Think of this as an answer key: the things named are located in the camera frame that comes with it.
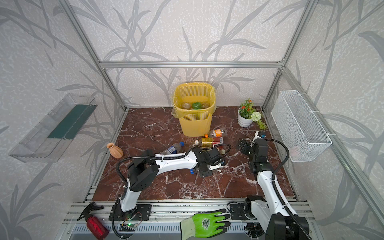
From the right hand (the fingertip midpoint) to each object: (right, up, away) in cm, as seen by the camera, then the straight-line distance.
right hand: (245, 137), depth 85 cm
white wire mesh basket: (+17, +3, -25) cm, 30 cm away
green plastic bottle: (-29, +20, +14) cm, 38 cm away
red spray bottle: (-74, -39, -19) cm, 86 cm away
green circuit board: (-62, -42, -14) cm, 76 cm away
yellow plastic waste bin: (-30, +8, +6) cm, 32 cm away
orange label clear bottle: (-15, +1, +14) cm, 20 cm away
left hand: (-21, -17, +2) cm, 27 cm away
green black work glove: (-24, -39, -16) cm, 49 cm away
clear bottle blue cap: (-43, -8, +6) cm, 44 cm away
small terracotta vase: (-77, -8, +2) cm, 77 cm away
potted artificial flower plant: (+6, +14, +17) cm, 23 cm away
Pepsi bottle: (-31, -20, 0) cm, 37 cm away
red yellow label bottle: (-21, -4, +8) cm, 22 cm away
